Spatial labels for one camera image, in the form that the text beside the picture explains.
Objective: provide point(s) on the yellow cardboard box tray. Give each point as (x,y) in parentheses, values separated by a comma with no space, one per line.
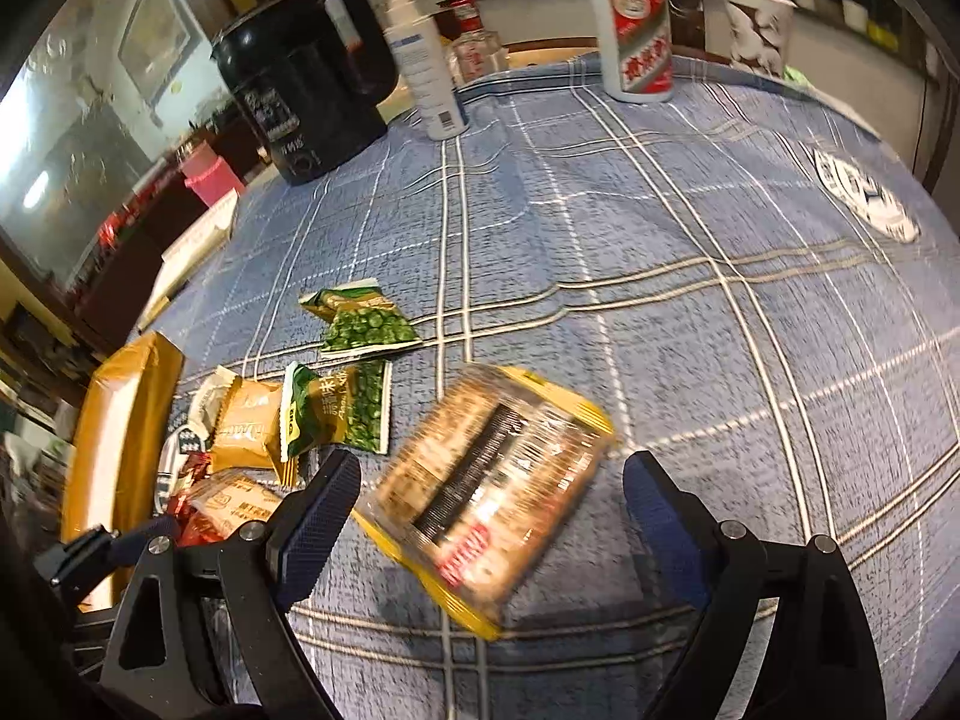
(119,436)

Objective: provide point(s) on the green yellow pea packet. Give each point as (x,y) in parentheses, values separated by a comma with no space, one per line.
(350,407)

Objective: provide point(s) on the white spray bottle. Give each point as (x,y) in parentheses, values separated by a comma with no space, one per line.
(419,55)

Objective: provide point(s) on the orange red snack packet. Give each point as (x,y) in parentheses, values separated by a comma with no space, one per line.
(208,507)

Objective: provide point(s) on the open notebook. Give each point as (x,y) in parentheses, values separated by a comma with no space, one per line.
(184,256)

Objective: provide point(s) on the pink thermos bottle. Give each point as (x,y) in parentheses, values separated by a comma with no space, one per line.
(208,175)

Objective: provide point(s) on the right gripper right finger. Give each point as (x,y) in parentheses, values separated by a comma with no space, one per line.
(820,661)

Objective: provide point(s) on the framed wall picture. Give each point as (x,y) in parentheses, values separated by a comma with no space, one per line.
(158,37)

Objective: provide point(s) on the small glass jar red lid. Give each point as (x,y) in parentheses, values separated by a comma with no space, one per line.
(477,52)

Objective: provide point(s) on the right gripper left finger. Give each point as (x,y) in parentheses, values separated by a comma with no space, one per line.
(161,658)

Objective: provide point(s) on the green pea snack packet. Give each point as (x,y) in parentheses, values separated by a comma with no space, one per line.
(360,321)

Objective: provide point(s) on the cracker packet yellow edges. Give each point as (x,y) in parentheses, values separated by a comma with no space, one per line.
(480,489)

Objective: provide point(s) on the white paper cup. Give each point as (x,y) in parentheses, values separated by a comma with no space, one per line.
(761,31)

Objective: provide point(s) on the black electric kettle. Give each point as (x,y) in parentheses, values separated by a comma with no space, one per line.
(308,76)

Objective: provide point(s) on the blue plaid tablecloth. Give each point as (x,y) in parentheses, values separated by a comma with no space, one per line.
(751,285)

